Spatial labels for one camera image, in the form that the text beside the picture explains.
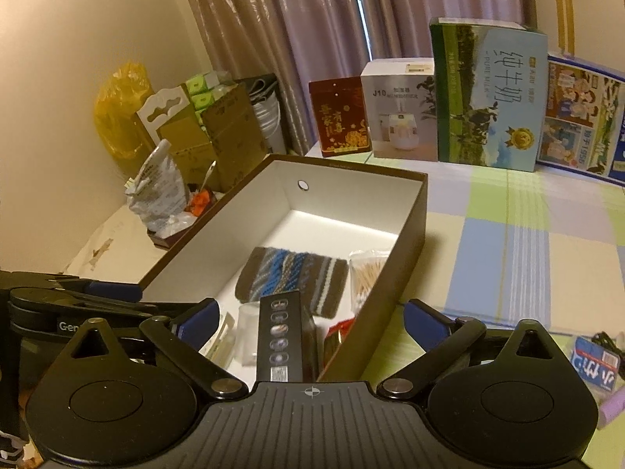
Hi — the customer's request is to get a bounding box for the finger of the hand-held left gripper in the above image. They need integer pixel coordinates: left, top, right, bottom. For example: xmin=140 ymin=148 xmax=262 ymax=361
xmin=46 ymin=274 xmax=144 ymax=304
xmin=10 ymin=287 xmax=206 ymax=333

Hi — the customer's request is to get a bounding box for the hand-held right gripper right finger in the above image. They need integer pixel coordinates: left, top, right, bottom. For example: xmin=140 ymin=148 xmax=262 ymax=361
xmin=377 ymin=298 xmax=568 ymax=400

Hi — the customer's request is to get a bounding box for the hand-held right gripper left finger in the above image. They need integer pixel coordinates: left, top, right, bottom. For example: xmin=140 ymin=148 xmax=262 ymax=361
xmin=59 ymin=297 xmax=251 ymax=400

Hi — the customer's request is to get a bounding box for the white plastic clip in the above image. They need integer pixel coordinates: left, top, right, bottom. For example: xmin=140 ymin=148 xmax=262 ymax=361
xmin=200 ymin=310 xmax=238 ymax=360

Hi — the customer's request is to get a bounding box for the clear plastic cup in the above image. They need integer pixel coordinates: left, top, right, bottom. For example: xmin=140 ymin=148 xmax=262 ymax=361
xmin=236 ymin=302 xmax=264 ymax=367

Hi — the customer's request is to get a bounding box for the cotton swab bag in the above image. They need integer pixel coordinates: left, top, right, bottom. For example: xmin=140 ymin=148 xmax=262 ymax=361
xmin=348 ymin=249 xmax=394 ymax=314

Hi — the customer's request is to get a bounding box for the black product box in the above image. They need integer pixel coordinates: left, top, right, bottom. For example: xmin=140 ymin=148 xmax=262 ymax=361
xmin=259 ymin=290 xmax=325 ymax=383

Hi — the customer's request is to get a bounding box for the red packet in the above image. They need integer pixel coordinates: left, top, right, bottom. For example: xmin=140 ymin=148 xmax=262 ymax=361
xmin=322 ymin=317 xmax=357 ymax=353

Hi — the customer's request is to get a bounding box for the striped knit pouch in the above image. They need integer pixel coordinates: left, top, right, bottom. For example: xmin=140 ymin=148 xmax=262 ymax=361
xmin=234 ymin=247 xmax=351 ymax=320

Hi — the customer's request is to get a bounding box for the brown cardboard storage box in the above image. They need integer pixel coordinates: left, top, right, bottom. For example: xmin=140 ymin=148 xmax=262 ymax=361
xmin=138 ymin=154 xmax=429 ymax=383

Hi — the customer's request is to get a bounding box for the blue tissue pack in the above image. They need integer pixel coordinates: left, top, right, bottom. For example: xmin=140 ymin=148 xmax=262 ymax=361
xmin=569 ymin=336 xmax=622 ymax=394

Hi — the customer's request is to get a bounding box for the white embroidered cloth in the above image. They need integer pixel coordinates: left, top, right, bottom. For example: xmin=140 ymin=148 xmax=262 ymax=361
xmin=63 ymin=200 xmax=171 ymax=281

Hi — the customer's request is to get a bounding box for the dark wooden tray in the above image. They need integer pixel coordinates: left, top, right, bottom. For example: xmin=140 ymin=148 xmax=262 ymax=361
xmin=146 ymin=225 xmax=198 ymax=253

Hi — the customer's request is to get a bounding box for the white printed plastic bag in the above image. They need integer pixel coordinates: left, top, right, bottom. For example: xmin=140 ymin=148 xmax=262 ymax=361
xmin=126 ymin=139 xmax=193 ymax=235

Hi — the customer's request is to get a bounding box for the checkered tablecloth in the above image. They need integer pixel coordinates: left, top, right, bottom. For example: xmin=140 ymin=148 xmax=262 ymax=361
xmin=303 ymin=139 xmax=625 ymax=401

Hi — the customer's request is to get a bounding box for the small orange object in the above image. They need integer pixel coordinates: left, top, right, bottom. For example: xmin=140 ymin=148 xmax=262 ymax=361
xmin=189 ymin=190 xmax=218 ymax=217

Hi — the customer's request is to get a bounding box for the metal spoon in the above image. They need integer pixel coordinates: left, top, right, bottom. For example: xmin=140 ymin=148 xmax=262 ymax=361
xmin=198 ymin=159 xmax=218 ymax=191

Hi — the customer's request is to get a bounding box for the cardboard box with white flap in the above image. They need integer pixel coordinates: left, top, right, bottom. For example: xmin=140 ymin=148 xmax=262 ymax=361
xmin=136 ymin=88 xmax=218 ymax=193

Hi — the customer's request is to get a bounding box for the yellow plastic bag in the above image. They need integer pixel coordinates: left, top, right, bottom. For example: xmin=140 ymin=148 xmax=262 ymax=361
xmin=94 ymin=61 xmax=157 ymax=159

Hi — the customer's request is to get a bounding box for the grey shopping bag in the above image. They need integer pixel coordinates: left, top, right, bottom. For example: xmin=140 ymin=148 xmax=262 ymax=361
xmin=246 ymin=74 xmax=289 ymax=157

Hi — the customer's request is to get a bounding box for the green tissue pack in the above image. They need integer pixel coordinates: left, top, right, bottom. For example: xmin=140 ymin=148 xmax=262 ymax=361
xmin=191 ymin=92 xmax=225 ymax=111
xmin=187 ymin=72 xmax=230 ymax=97

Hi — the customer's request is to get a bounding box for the white humidifier box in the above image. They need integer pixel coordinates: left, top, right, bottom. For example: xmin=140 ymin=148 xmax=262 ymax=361
xmin=360 ymin=57 xmax=439 ymax=162

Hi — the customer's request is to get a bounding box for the red gift box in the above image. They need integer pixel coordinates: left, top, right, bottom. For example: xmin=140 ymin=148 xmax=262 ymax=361
xmin=309 ymin=77 xmax=373 ymax=158

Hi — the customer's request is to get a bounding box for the green milk carton box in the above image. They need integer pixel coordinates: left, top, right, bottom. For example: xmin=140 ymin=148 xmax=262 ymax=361
xmin=429 ymin=16 xmax=548 ymax=173

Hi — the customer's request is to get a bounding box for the blue milk carton box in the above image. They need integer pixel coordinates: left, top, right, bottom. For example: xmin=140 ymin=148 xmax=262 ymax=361
xmin=534 ymin=51 xmax=625 ymax=186

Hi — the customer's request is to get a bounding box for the purple curtain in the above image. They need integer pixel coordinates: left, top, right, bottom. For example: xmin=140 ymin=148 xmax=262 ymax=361
xmin=173 ymin=0 xmax=538 ymax=157

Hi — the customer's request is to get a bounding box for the light wooden slat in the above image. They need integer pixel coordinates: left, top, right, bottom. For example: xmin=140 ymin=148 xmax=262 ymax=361
xmin=554 ymin=0 xmax=575 ymax=54

